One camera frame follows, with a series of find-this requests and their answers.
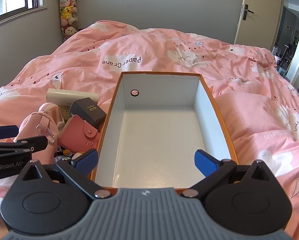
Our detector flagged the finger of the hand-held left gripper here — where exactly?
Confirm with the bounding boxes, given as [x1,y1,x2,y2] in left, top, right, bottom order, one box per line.
[0,135,49,156]
[0,125,19,140]

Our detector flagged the black door handle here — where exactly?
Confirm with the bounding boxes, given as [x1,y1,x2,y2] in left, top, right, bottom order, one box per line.
[242,4,254,21]

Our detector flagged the cream door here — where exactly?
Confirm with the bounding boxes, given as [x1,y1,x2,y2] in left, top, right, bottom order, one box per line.
[235,0,287,46]

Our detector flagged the dark grey small box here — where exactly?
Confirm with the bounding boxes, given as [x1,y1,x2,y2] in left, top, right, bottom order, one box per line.
[70,97,107,128]

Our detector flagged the pink striped pouch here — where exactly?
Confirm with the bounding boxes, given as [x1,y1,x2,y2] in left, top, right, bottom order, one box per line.
[38,102,65,131]

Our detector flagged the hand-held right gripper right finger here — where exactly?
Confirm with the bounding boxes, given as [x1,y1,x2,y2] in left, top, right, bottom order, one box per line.
[182,149,277,200]

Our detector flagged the silver carabiner clip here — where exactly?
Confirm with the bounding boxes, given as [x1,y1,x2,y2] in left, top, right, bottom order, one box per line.
[36,124,58,143]

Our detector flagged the orange cardboard box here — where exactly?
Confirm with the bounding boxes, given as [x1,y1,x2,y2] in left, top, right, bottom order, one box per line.
[91,71,239,196]

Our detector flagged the pink cloth bag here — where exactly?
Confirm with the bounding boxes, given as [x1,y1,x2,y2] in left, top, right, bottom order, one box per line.
[12,112,60,172]

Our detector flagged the cream box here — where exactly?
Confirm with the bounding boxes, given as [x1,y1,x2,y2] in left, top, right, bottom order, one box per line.
[46,88,99,111]

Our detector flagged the clear tube of plush toys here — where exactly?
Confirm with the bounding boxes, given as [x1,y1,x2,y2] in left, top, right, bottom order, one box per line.
[56,0,80,42]

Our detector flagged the pink book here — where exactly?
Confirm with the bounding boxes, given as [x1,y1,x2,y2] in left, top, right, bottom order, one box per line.
[57,115,102,156]

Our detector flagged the pink printed blanket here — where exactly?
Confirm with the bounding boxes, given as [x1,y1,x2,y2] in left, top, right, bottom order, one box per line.
[0,21,299,232]

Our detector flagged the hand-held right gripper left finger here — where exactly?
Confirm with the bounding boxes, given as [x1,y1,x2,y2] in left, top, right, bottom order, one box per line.
[19,149,110,200]

